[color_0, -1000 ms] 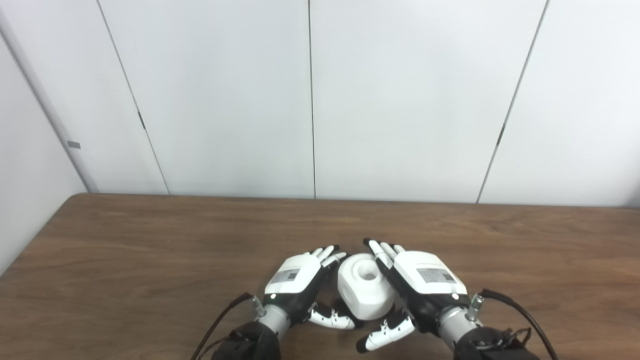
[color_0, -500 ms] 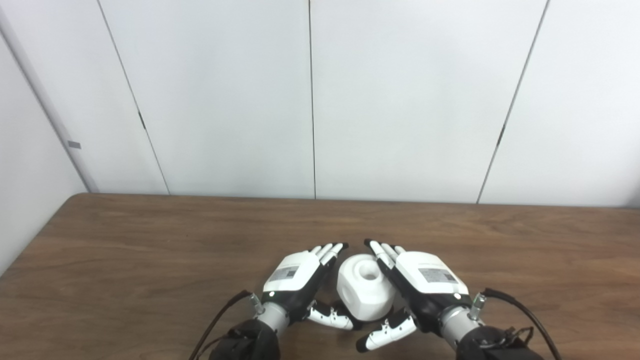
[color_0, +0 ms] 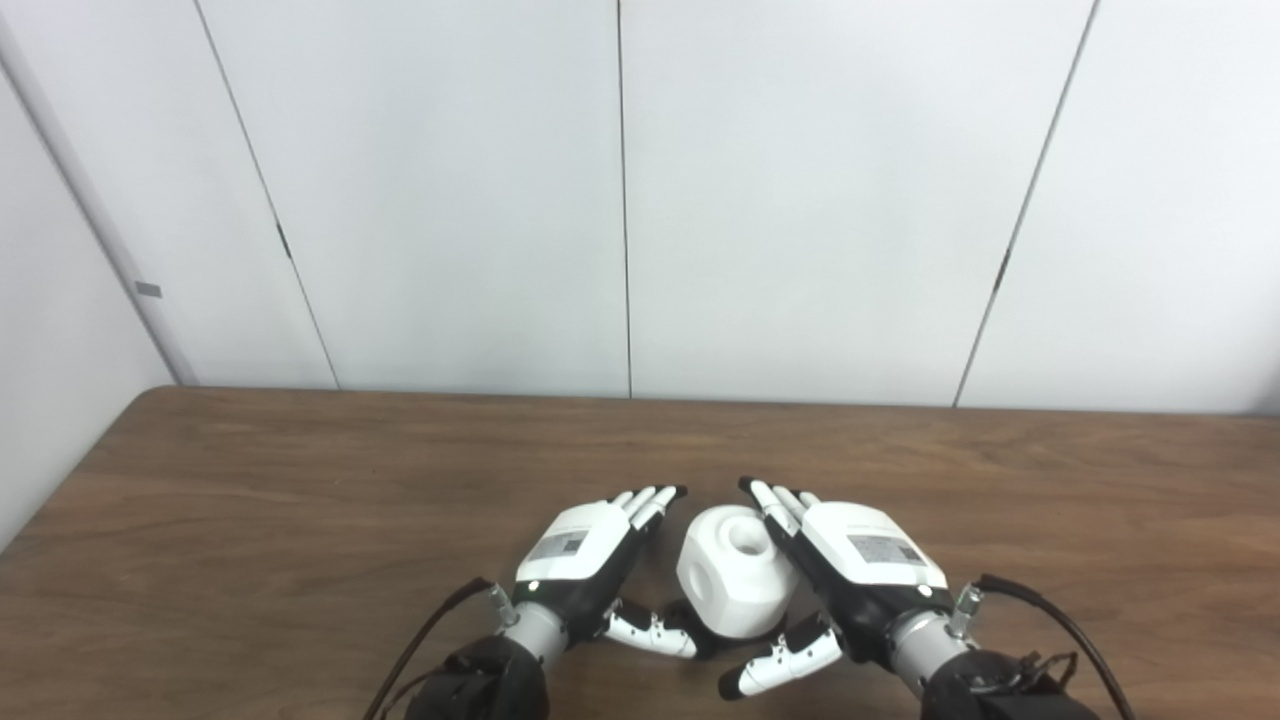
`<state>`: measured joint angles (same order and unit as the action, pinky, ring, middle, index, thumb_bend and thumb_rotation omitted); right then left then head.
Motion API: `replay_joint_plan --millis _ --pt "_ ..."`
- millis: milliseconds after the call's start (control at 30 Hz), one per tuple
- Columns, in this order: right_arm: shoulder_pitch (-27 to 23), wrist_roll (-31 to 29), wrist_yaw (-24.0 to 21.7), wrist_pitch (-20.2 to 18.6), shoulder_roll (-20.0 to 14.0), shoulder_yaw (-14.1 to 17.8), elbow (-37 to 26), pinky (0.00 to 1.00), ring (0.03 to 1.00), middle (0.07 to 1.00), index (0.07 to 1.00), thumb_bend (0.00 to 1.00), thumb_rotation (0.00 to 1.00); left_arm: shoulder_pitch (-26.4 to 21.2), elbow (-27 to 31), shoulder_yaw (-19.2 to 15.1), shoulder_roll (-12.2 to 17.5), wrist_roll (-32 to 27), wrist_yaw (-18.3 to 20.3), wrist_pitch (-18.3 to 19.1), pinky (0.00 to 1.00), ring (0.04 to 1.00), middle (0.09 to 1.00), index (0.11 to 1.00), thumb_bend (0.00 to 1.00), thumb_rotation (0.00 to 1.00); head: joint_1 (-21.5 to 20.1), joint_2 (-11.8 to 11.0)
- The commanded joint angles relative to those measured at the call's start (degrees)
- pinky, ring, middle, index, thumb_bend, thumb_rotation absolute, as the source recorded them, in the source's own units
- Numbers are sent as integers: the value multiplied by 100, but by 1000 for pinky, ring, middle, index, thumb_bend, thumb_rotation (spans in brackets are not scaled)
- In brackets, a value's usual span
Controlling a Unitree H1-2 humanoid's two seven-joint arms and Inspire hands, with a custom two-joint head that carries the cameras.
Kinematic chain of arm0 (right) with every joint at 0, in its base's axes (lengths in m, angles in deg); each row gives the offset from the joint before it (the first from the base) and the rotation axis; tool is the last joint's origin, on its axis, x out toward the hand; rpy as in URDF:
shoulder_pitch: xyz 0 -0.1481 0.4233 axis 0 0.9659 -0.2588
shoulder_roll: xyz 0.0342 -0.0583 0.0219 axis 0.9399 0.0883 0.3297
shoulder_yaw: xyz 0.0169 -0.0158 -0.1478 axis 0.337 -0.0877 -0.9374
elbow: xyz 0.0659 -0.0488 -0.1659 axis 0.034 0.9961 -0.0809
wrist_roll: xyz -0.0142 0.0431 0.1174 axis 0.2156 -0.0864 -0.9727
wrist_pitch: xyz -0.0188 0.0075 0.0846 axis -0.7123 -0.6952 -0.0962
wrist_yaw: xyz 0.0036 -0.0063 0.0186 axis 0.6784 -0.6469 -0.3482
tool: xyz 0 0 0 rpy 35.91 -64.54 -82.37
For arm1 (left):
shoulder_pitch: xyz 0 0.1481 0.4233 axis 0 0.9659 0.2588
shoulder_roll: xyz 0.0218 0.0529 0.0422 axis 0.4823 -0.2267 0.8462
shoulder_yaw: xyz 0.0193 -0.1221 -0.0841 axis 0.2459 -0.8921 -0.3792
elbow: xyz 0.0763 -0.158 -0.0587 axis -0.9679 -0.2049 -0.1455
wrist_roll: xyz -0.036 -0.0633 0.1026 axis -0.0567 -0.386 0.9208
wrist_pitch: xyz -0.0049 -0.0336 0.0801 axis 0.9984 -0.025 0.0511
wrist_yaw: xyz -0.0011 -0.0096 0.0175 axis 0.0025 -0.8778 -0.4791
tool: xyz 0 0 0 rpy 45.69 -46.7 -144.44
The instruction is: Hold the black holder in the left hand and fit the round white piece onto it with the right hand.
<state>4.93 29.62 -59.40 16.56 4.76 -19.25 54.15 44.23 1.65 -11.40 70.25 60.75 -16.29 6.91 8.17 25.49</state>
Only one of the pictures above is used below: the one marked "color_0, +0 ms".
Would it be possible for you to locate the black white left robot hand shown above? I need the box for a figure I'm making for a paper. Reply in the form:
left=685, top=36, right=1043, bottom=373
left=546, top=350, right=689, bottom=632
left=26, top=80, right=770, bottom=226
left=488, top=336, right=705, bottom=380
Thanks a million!
left=512, top=485, right=713, bottom=660

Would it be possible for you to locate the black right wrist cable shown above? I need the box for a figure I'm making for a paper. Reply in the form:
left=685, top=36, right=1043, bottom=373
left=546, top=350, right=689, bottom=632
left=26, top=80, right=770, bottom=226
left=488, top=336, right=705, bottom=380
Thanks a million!
left=975, top=574, right=1136, bottom=720

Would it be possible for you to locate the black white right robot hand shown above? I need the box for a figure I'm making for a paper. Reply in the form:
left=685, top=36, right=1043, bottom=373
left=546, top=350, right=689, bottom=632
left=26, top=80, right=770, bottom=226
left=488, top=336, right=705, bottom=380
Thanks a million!
left=718, top=476, right=951, bottom=701

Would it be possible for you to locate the round white block with holes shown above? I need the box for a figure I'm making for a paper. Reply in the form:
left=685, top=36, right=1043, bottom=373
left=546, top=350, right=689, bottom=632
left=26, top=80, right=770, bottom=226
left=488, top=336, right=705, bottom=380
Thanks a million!
left=676, top=505, right=801, bottom=641

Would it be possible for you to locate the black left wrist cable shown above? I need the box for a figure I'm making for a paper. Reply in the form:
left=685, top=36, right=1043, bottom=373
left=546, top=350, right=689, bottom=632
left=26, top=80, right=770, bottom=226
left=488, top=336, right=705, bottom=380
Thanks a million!
left=362, top=577, right=493, bottom=720

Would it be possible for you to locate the black flanged holder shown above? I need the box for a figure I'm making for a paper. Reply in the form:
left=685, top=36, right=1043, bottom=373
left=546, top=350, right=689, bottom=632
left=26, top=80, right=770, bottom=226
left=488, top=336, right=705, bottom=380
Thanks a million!
left=664, top=599, right=776, bottom=656

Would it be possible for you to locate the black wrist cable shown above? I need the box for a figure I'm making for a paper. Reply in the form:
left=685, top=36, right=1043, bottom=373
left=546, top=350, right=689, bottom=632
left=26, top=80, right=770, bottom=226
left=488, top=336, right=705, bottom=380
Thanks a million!
left=975, top=574, right=1136, bottom=720
left=362, top=577, right=493, bottom=720

